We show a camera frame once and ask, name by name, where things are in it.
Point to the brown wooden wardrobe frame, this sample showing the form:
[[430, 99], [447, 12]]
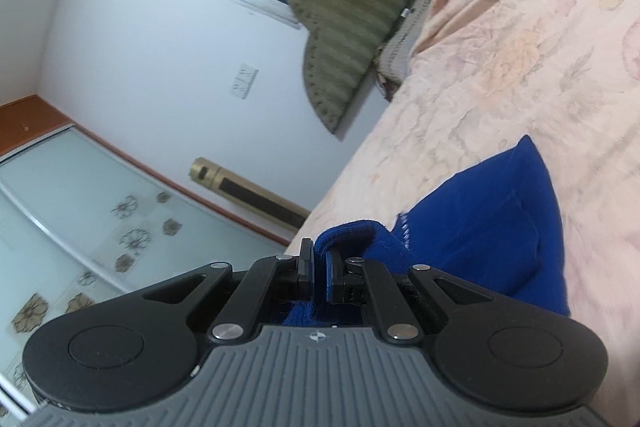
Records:
[[30, 117]]

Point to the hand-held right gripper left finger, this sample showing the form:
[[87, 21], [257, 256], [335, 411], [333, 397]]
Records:
[[306, 274]]

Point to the pink floral bed sheet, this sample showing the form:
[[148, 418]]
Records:
[[500, 107]]

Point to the gold tower air conditioner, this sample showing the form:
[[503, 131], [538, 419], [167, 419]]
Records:
[[240, 189]]

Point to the frosted flower-decal wardrobe door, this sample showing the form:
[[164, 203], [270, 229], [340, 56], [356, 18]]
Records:
[[75, 207]]

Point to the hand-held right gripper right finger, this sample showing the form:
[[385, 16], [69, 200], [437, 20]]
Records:
[[330, 279]]

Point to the blue beaded sweater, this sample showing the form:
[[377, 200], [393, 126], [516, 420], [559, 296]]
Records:
[[480, 227]]

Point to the brown patterned pillow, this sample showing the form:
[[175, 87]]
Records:
[[397, 52]]

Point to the olive padded headboard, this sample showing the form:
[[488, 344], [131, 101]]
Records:
[[350, 7]]

